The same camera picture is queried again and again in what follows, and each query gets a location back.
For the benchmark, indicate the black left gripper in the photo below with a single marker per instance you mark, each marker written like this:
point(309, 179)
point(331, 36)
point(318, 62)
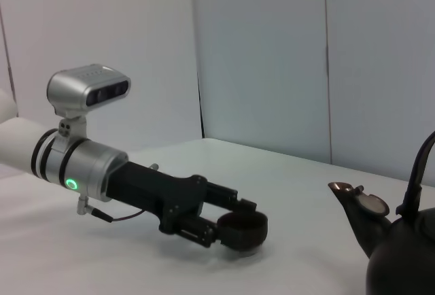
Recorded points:
point(153, 193)

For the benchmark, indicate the dark brown teacup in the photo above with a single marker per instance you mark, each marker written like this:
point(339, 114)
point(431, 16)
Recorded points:
point(244, 234)

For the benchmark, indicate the black round teapot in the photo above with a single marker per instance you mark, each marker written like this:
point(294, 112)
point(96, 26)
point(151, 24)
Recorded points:
point(401, 261)

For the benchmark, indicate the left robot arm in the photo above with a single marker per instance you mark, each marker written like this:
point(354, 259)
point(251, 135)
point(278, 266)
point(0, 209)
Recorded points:
point(20, 145)

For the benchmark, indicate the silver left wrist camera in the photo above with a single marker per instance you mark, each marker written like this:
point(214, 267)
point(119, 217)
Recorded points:
point(78, 87)

